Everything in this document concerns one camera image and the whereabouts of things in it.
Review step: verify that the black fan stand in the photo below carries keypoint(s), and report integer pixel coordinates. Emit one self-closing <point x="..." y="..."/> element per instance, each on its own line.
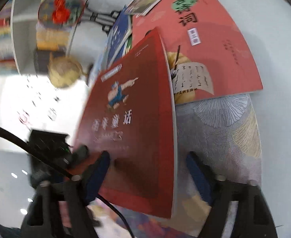
<point x="103" y="17"/>

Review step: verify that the row of yellow and black books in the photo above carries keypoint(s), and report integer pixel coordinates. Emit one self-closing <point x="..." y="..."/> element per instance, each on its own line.
<point x="51" y="42"/>

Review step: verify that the dark green leafy book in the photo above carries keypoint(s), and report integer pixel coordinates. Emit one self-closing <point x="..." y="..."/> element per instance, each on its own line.
<point x="128" y="45"/>

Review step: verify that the row of colourful shelf books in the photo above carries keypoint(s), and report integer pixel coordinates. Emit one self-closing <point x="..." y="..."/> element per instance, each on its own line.
<point x="3" y="44"/>

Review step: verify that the dark blue book white figure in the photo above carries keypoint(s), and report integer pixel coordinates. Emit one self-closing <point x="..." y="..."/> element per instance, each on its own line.
<point x="118" y="37"/>

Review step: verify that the antique yellow globe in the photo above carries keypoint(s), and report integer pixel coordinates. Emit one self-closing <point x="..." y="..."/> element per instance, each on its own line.
<point x="63" y="72"/>

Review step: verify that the black cloud and lettering wall decals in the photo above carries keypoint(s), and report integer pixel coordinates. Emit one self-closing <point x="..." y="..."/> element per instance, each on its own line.
<point x="36" y="99"/>

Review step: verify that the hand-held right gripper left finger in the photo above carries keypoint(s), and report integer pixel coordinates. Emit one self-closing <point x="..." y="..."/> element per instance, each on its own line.
<point x="98" y="171"/>

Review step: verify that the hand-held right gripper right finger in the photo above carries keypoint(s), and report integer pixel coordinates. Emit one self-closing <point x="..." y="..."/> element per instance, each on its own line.
<point x="197" y="171"/>

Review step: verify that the round embroidered red flower fan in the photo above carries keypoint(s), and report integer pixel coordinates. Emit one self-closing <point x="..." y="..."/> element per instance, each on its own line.
<point x="61" y="10"/>

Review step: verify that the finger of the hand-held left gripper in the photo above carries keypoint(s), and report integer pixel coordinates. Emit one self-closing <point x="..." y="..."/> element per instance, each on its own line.
<point x="79" y="156"/>

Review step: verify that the white bookshelf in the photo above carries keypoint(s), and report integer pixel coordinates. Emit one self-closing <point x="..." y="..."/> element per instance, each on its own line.
<point x="26" y="42"/>

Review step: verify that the salmon red poetry book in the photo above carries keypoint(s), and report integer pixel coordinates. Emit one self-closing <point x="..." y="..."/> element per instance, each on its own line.
<point x="210" y="42"/>

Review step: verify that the dark red storybook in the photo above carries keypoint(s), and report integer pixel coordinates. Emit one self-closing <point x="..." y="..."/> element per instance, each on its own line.
<point x="135" y="129"/>

